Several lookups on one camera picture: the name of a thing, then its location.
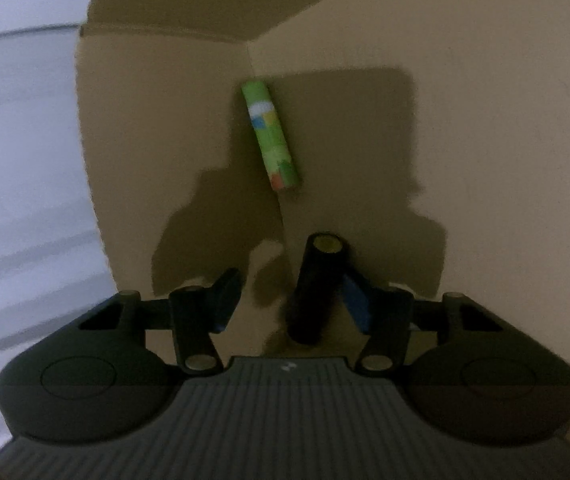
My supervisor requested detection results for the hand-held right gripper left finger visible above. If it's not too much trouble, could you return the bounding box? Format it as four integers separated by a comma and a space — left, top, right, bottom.
79, 267, 244, 374

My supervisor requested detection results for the brown cardboard box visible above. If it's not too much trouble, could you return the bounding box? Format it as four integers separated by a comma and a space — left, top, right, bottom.
74, 0, 570, 467

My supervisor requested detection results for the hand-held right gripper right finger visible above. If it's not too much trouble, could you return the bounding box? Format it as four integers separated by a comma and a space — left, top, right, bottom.
340, 273, 504, 374

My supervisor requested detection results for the black cylinder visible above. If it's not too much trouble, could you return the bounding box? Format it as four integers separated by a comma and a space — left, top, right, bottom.
286, 232, 352, 345

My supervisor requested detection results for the green patterned tube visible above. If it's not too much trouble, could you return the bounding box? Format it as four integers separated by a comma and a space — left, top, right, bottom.
241, 80, 301, 191

